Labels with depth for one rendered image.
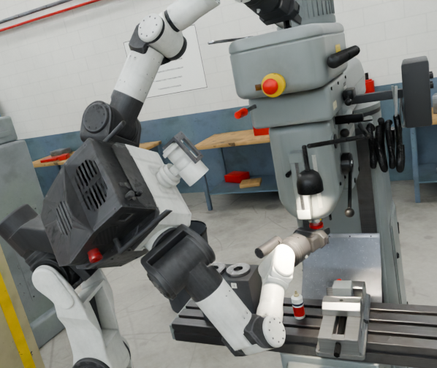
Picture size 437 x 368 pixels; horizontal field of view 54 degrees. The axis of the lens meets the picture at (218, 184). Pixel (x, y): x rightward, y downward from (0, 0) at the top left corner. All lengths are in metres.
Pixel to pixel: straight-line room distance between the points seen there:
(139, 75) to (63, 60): 6.29
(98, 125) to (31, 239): 0.37
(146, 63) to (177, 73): 5.09
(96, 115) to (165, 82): 5.26
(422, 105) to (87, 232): 1.09
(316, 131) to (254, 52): 0.30
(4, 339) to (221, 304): 1.79
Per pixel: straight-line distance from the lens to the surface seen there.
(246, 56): 1.17
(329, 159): 1.32
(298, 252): 1.34
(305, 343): 1.62
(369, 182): 1.79
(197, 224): 3.58
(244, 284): 1.58
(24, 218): 1.33
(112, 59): 6.88
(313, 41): 1.14
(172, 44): 1.23
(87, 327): 1.36
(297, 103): 1.24
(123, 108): 1.21
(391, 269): 1.98
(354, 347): 1.46
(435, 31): 5.53
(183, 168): 1.08
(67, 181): 1.08
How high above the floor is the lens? 1.85
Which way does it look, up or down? 16 degrees down
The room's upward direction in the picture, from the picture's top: 12 degrees counter-clockwise
